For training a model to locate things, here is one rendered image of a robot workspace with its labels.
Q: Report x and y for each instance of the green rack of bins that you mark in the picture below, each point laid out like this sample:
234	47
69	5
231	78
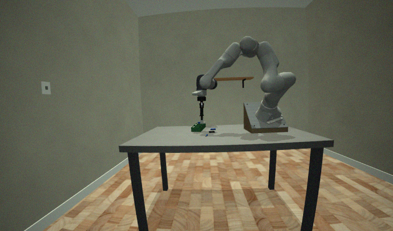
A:
198	127

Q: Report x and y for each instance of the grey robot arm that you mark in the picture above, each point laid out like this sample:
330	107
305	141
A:
273	84

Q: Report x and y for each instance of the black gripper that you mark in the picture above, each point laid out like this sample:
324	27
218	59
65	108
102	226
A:
201	105

